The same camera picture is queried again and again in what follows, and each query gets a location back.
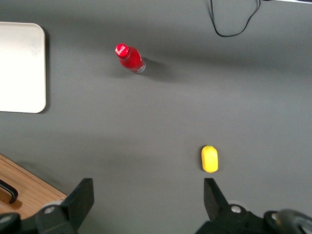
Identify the red cola bottle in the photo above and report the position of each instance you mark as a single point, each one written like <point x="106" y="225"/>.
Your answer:
<point x="130" y="59"/>

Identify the silver cylindrical gripper attachment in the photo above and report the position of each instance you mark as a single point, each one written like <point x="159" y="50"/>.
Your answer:
<point x="295" y="215"/>

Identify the wooden drawer cabinet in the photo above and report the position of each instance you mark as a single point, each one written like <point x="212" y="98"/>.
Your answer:
<point x="24" y="172"/>

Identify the yellow lemon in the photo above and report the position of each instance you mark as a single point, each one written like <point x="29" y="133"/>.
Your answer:
<point x="209" y="159"/>

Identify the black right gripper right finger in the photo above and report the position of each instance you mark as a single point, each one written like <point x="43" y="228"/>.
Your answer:
<point x="214" y="202"/>

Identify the white rectangular tray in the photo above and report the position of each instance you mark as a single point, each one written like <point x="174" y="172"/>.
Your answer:
<point x="22" y="68"/>

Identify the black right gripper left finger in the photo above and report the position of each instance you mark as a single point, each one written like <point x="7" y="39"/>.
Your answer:
<point x="80" y="200"/>

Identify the wooden lower drawer front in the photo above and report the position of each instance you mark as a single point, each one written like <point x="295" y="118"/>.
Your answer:
<point x="34" y="192"/>

